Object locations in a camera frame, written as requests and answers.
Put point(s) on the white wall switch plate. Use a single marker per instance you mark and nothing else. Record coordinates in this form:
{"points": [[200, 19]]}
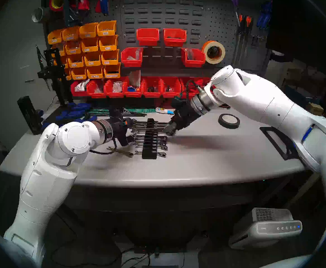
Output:
{"points": [[27, 73]]}

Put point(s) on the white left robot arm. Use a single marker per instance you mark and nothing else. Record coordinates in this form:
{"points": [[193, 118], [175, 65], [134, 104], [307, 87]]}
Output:
{"points": [[48, 181]]}

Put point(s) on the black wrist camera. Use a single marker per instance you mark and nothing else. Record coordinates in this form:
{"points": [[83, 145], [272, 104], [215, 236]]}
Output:
{"points": [[128, 122], [178, 101]]}

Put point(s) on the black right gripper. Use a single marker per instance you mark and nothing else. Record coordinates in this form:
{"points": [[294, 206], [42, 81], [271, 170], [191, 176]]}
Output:
{"points": [[185, 116]]}

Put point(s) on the black monitor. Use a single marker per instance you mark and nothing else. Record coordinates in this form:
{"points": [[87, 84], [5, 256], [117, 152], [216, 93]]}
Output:
{"points": [[305, 24]]}

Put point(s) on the black perforated cylinder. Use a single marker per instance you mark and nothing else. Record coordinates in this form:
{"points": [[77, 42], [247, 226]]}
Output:
{"points": [[29, 115]]}

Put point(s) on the yellow bin labelled M3-12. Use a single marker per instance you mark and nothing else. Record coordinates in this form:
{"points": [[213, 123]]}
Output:
{"points": [[76, 62]]}

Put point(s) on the red bin with white bags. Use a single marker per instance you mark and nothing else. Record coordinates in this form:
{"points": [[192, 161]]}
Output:
{"points": [[77, 93]]}

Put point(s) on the red bin with red drivers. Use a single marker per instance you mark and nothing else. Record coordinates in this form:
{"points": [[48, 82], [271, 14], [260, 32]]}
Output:
{"points": [[183, 86]]}

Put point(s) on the clear plastic parts bag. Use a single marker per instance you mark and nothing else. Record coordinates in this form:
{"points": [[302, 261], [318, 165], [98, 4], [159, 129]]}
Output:
{"points": [[117, 87], [136, 54], [189, 54]]}

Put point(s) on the chrome 3/8 inch wrench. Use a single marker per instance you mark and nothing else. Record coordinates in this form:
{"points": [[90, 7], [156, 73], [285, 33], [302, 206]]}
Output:
{"points": [[163, 141]]}

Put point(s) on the orange black screwdriver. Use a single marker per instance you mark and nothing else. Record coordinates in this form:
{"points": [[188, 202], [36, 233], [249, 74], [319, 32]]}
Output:
{"points": [[240, 20], [248, 21]]}

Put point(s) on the yellow parts bin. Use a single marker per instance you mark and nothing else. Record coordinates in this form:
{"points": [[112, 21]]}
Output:
{"points": [[64, 62], [62, 48], [68, 74]]}

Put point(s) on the yellow bin labelled M3-6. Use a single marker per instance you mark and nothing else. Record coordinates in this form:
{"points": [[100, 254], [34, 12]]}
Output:
{"points": [[110, 58]]}

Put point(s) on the yellow bin labelled M3-8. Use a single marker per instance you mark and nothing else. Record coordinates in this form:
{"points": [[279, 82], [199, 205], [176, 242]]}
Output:
{"points": [[92, 60]]}

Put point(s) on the red yellow tape roll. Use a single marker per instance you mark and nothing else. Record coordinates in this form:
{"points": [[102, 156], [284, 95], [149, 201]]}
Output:
{"points": [[52, 3]]}

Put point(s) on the black extrusion stand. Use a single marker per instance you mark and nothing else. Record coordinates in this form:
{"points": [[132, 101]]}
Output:
{"points": [[57, 74]]}

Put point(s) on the red bin with manual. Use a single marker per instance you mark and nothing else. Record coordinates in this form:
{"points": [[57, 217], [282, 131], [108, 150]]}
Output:
{"points": [[133, 95]]}

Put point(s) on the green cutting mat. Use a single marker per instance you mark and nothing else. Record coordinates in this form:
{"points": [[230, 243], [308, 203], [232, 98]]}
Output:
{"points": [[143, 110]]}

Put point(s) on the black stand frame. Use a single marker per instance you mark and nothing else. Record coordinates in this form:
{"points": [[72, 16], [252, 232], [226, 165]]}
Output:
{"points": [[264, 129]]}

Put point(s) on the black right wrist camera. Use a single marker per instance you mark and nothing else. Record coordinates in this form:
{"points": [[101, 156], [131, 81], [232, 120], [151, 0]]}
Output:
{"points": [[178, 101]]}

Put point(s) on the chrome 5/16 inch wrench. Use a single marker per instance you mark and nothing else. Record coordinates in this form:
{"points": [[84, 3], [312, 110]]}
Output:
{"points": [[164, 148]]}

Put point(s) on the chrome 3/4 inch wrench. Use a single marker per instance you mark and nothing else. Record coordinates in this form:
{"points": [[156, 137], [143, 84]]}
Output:
{"points": [[163, 122]]}

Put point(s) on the grey tool wall panel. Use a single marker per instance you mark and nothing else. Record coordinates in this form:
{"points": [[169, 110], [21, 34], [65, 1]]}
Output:
{"points": [[163, 10]]}

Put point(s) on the yellow bin labelled M3-4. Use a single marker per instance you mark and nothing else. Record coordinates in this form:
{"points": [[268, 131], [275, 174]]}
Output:
{"points": [[108, 44]]}

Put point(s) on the red hanging tool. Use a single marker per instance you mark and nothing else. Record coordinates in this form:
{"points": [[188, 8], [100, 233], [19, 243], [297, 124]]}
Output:
{"points": [[83, 4]]}

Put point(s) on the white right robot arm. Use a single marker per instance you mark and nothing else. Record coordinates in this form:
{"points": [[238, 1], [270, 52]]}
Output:
{"points": [[277, 105]]}

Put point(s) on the black hanging clamp tool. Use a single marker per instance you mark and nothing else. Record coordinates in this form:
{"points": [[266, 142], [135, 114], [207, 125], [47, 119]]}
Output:
{"points": [[68, 16]]}

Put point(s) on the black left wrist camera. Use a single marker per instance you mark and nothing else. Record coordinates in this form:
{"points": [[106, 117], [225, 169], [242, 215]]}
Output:
{"points": [[128, 122]]}

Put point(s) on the white glue bottle blue cap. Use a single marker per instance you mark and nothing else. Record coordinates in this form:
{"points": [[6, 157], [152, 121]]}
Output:
{"points": [[163, 110]]}

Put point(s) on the white air purifier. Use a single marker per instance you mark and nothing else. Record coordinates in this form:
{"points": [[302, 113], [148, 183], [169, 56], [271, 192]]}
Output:
{"points": [[271, 229]]}

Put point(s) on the chrome 7/16 inch wrench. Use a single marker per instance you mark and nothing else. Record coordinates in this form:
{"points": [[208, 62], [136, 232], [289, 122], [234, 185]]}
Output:
{"points": [[163, 138]]}

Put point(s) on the red stacking bin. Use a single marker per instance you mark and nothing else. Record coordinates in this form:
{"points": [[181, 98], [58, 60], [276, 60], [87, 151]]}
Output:
{"points": [[170, 93], [96, 95]]}

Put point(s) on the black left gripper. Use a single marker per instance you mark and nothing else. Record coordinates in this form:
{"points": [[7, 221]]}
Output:
{"points": [[121, 132]]}

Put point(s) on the chrome 11/32 inch wrench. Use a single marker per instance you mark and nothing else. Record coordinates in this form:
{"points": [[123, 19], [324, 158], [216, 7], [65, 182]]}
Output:
{"points": [[163, 145]]}

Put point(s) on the cream masking tape roll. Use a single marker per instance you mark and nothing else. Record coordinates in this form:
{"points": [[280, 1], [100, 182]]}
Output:
{"points": [[204, 52]]}

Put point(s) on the blue white packet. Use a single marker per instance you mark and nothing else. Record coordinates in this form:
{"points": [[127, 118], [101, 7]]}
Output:
{"points": [[132, 89]]}

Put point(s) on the black wrench holder rack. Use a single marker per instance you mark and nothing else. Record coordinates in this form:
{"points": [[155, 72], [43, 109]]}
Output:
{"points": [[149, 155]]}

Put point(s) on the chrome 5/8 inch wrench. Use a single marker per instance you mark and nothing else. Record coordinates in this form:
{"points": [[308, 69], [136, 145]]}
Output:
{"points": [[160, 128]]}

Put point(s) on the yellow bin labelled M2.5-5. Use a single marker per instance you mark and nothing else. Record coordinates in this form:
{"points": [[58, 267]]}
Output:
{"points": [[95, 73]]}

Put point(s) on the white plastic bags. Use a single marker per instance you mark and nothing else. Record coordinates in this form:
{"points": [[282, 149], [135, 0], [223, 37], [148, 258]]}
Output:
{"points": [[82, 86]]}

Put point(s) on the red bin with black parts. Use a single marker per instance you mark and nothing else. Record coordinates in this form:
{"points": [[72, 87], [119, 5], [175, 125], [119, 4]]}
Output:
{"points": [[151, 95]]}

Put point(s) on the red bin with clear bag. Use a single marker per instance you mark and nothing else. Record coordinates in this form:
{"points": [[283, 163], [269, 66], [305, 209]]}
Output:
{"points": [[115, 95]]}

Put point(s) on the yellow bin labelled M4X4X6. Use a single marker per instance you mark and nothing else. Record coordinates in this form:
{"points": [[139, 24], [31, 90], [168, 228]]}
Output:
{"points": [[73, 48]]}

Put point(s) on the small black red gadget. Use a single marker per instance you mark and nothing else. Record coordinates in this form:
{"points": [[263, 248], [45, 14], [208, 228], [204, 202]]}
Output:
{"points": [[223, 105]]}

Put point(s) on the yellow bin labelled M4-0.7 HEX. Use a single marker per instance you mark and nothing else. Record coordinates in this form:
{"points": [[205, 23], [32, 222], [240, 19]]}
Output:
{"points": [[112, 72]]}

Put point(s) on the red wall bin with bags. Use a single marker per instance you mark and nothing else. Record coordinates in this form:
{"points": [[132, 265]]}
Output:
{"points": [[130, 63], [196, 62]]}

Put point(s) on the small cardboard box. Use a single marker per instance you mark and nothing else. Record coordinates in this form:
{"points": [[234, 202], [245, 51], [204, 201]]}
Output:
{"points": [[316, 109]]}

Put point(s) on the yellow bin labelled M2.5-6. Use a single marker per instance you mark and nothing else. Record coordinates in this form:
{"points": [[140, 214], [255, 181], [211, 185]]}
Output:
{"points": [[78, 74]]}

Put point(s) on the clear bag with manual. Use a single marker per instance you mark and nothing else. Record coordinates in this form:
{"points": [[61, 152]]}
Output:
{"points": [[135, 79]]}

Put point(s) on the yellow bin labelled M4-6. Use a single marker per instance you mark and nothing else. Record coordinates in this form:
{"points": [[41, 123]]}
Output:
{"points": [[89, 46]]}

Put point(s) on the red bin with adhesive tube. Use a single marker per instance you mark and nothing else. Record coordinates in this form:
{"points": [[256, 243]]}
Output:
{"points": [[204, 80]]}

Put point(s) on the grey robot pedestal base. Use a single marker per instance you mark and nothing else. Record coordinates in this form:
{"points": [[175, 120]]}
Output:
{"points": [[163, 261]]}

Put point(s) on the grey tape roll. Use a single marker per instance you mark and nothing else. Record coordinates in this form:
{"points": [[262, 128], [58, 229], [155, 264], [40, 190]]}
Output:
{"points": [[40, 14]]}

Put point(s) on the dark blue crate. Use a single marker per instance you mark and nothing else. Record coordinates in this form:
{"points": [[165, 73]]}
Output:
{"points": [[294, 94]]}

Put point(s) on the black tape roll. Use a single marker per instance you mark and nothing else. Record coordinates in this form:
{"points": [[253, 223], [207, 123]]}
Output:
{"points": [[222, 122]]}

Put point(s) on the yellow bin labelled M3X5X4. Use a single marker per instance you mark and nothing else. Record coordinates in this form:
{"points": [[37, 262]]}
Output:
{"points": [[55, 37]]}

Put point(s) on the black power strip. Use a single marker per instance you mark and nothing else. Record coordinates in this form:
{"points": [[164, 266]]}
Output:
{"points": [[165, 249]]}

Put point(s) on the small chrome ratcheting wrench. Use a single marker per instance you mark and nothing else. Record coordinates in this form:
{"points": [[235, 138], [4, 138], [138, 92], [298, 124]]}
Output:
{"points": [[124, 152]]}

